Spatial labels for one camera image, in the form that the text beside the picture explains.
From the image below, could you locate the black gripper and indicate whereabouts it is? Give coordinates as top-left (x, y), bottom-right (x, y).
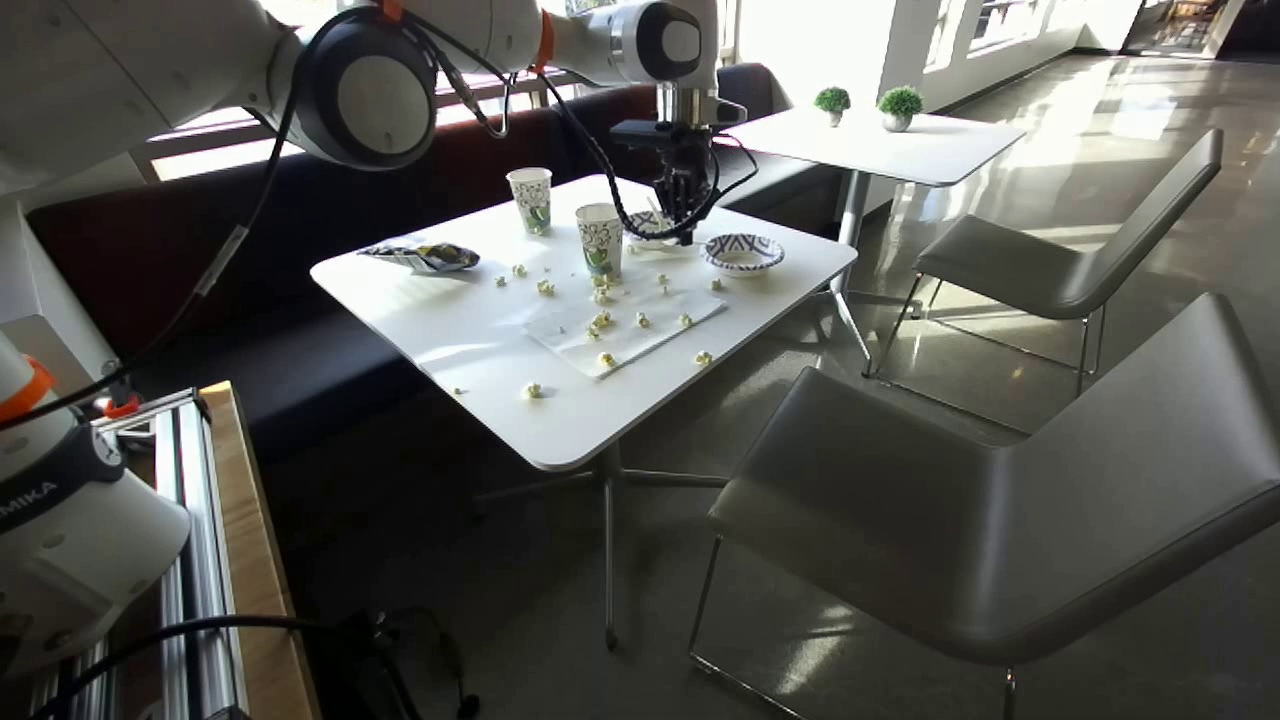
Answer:
top-left (653, 117), bottom-right (726, 246)

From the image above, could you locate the patterned paper cup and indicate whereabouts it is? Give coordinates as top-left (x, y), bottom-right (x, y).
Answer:
top-left (505, 165), bottom-right (556, 239)
top-left (573, 200), bottom-right (627, 287)

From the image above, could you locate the small green potted plant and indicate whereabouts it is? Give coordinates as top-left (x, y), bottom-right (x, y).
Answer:
top-left (811, 85), bottom-right (857, 132)
top-left (877, 79), bottom-right (929, 135)

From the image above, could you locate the white side table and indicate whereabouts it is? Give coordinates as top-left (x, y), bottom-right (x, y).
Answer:
top-left (726, 102), bottom-right (1030, 381)

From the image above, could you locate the grey shell chair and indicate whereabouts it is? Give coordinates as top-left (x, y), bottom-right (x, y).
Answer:
top-left (686, 290), bottom-right (1280, 720)
top-left (865, 125), bottom-right (1228, 405)

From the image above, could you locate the dark upholstered bench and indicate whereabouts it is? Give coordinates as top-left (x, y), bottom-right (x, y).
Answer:
top-left (23, 58), bottom-right (836, 417)

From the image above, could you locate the wooden base board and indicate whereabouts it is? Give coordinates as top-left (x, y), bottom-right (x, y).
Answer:
top-left (197, 375), bottom-right (326, 720)

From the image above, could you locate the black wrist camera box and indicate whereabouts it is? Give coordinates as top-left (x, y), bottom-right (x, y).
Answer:
top-left (607, 117), bottom-right (671, 159)

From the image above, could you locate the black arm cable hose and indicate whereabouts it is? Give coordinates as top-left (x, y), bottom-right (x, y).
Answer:
top-left (0, 8), bottom-right (769, 432)

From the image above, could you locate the metal table pedestal base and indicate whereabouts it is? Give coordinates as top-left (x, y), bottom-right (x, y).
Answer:
top-left (471, 442), bottom-right (731, 654)

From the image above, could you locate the red clamp handle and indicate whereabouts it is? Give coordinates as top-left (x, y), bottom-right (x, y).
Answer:
top-left (96, 383), bottom-right (145, 424)

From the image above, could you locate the aluminium profile frame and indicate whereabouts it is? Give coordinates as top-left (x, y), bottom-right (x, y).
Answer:
top-left (93, 381), bottom-right (255, 720)

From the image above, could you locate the black floor cable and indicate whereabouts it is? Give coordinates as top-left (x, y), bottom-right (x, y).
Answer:
top-left (19, 606), bottom-right (365, 720)

